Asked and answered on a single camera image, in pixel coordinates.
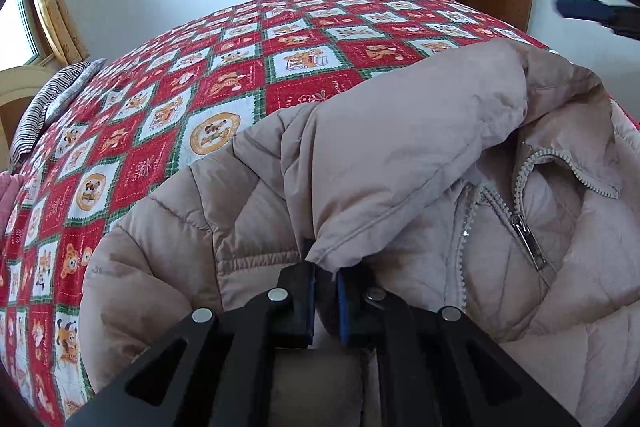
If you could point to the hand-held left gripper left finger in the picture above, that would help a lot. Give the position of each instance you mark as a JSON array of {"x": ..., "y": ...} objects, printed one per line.
[{"x": 300, "y": 302}]

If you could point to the folded pink blanket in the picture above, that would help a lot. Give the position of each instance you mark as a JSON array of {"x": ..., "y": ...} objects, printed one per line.
[{"x": 7, "y": 202}]

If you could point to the short yellow curtain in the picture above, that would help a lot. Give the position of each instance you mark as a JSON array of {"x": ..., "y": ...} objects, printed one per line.
[{"x": 60, "y": 22}]

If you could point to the red checked printed bedspread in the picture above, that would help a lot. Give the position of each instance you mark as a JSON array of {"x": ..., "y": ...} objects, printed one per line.
[{"x": 175, "y": 82}]

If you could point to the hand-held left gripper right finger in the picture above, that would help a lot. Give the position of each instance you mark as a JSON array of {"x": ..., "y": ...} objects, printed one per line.
[{"x": 344, "y": 307}]

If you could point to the cream and brown headboard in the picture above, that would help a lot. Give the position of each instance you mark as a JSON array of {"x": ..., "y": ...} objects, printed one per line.
[{"x": 15, "y": 82}]

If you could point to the grey dotted pillow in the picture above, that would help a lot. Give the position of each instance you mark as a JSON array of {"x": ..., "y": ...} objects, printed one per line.
[{"x": 75, "y": 87}]

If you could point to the striped pillow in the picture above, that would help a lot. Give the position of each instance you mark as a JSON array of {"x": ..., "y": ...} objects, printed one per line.
[{"x": 35, "y": 122}]

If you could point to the window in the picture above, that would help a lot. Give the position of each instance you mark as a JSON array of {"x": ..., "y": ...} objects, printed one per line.
[{"x": 15, "y": 37}]

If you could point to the pale pink quilted puffer jacket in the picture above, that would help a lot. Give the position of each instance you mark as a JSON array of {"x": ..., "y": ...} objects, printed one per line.
[{"x": 400, "y": 132}]

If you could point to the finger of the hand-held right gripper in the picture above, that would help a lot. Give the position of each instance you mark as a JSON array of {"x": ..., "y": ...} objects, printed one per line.
[{"x": 585, "y": 9}]

